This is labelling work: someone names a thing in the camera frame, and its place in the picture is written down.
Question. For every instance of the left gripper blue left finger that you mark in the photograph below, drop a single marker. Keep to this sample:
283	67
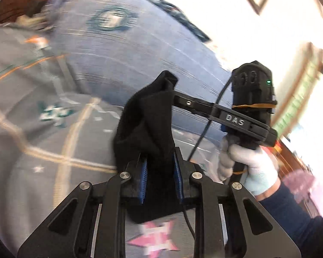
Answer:
134	181

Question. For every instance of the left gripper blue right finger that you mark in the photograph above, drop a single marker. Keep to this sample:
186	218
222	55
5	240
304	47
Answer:
186	191

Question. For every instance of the black pants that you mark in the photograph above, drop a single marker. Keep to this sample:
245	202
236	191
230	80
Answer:
144	134

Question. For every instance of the navy right sleeve forearm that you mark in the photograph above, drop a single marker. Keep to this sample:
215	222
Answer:
305	231

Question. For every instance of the right hand white glove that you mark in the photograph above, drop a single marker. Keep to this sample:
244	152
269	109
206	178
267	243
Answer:
262	178

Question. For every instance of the grey patterned bed sheet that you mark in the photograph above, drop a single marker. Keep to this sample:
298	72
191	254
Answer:
53	136

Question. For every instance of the blue plaid pillow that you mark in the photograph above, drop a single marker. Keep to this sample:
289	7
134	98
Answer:
116	47

